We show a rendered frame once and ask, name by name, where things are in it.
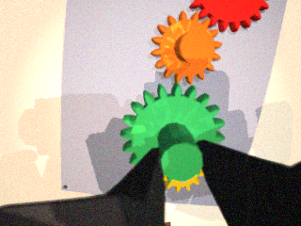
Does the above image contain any grey flat board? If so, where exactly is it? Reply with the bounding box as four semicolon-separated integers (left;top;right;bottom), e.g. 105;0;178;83
60;0;288;206

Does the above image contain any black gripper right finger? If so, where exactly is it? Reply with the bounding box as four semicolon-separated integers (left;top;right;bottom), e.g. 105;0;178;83
197;140;301;226

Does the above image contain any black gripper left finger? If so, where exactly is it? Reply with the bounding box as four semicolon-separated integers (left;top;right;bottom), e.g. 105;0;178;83
0;148;166;226

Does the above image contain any red gear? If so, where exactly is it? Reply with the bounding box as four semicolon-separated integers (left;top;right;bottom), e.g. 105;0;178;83
189;0;269;33

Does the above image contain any yellow gear with black stripe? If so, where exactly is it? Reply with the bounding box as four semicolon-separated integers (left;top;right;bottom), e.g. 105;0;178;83
164;169;204;192

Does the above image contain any green gear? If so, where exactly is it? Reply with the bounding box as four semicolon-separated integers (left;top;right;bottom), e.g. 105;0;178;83
120;82;225;183

